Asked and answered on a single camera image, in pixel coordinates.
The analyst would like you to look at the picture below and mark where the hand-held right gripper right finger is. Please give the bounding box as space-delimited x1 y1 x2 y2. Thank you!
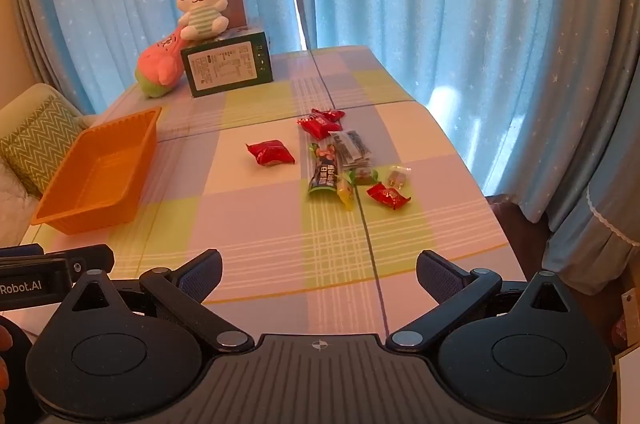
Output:
385 249 583 355

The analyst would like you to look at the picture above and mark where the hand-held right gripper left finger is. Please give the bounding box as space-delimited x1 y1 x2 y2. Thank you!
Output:
59 249 256 355

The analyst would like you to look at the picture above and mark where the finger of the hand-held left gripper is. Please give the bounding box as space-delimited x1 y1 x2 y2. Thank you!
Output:
42 245 116 280
0 245 45 259

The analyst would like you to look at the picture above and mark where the orange plastic tray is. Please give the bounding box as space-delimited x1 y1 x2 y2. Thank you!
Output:
31 106 163 235

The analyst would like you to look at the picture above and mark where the clear candy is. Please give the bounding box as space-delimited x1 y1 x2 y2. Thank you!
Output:
386 164 413 186

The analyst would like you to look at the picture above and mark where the yellow green candy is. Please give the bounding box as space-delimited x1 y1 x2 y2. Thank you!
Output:
335 177 357 211

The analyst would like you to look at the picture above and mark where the silver candy with green wrapper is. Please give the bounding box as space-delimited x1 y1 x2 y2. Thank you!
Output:
347 167 381 186

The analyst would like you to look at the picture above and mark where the grey snack packet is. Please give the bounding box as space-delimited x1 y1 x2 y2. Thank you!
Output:
337 149 373 170
327 129 372 155

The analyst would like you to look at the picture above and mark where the long dark snack packet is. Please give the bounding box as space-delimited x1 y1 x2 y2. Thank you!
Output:
306 143 342 197

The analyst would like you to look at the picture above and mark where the person's left hand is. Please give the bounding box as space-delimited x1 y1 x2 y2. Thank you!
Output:
0 324 14 410

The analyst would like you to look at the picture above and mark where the white quilted pillow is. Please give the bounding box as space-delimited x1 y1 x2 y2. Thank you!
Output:
0 164 42 246

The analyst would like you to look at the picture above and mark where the pastel checkered tablecloth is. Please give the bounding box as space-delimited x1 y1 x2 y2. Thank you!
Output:
20 46 528 350

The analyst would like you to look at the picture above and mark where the green chevron pillow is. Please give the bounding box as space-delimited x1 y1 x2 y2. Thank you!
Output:
0 97 83 197

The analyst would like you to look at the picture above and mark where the grey curtain with lace trim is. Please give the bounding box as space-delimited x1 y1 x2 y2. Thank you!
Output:
540 0 640 296

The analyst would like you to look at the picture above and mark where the cream sofa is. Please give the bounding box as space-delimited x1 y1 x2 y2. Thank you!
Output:
0 83 96 250

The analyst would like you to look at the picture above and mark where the beige paper tag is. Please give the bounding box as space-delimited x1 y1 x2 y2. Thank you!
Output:
619 287 640 355

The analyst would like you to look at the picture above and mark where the pink star plush toy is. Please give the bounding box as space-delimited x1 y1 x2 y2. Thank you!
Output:
136 22 193 99

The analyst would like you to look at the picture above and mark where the green cardboard box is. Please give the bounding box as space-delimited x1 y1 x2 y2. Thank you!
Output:
180 18 274 98

